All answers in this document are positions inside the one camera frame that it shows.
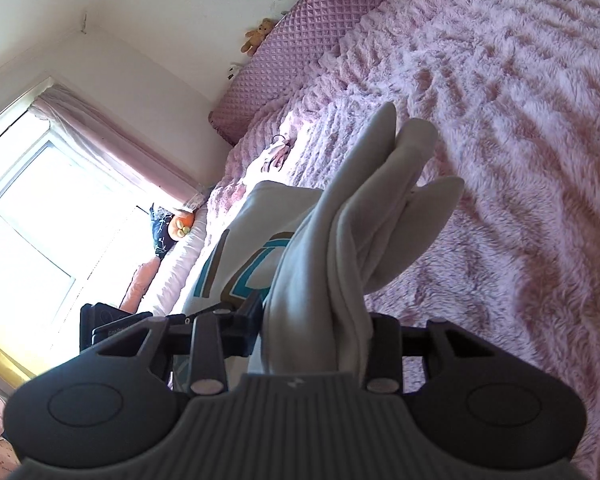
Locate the white printed sweatshirt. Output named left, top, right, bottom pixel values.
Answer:
left=183, top=103, right=464, bottom=378

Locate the pink curtain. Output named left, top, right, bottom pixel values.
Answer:
left=30, top=84, right=208, bottom=211

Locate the orange plush toy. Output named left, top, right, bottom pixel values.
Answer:
left=168, top=211, right=195, bottom=240

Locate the purple quilted headboard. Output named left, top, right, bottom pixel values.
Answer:
left=209, top=0, right=386, bottom=145

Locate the pink fluffy blanket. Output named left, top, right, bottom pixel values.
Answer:
left=204, top=0, right=600, bottom=479

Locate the brown teddy bear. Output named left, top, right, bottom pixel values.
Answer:
left=240, top=18, right=277, bottom=56

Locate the small pink doll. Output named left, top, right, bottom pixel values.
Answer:
left=266, top=136, right=294, bottom=171

